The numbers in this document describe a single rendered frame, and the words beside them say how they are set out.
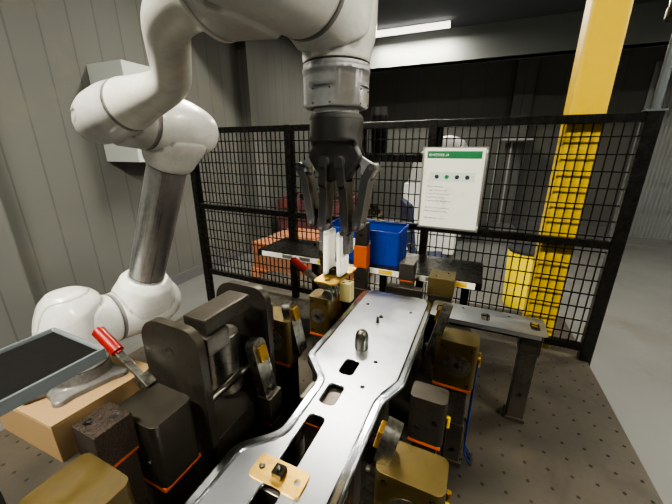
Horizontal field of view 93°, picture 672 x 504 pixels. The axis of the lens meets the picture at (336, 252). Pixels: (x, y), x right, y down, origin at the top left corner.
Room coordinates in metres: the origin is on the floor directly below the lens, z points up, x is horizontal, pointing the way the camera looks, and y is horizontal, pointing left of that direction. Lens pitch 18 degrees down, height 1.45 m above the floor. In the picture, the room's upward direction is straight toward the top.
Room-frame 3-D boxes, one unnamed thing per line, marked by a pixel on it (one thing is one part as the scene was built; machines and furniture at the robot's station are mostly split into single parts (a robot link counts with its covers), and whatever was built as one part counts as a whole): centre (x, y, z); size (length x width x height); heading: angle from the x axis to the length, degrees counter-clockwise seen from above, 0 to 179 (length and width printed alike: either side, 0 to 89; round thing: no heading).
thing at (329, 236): (0.48, 0.01, 1.29); 0.03 x 0.01 x 0.07; 153
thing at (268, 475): (0.33, 0.08, 1.01); 0.08 x 0.04 x 0.01; 65
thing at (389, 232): (1.23, -0.12, 1.10); 0.30 x 0.17 x 0.13; 66
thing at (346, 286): (0.88, -0.03, 0.88); 0.04 x 0.04 x 0.37; 65
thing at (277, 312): (0.68, 0.15, 0.88); 0.11 x 0.07 x 0.37; 65
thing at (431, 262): (1.23, -0.11, 1.02); 0.90 x 0.22 x 0.03; 65
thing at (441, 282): (0.95, -0.35, 0.88); 0.08 x 0.08 x 0.36; 65
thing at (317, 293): (0.83, 0.05, 0.87); 0.10 x 0.07 x 0.35; 65
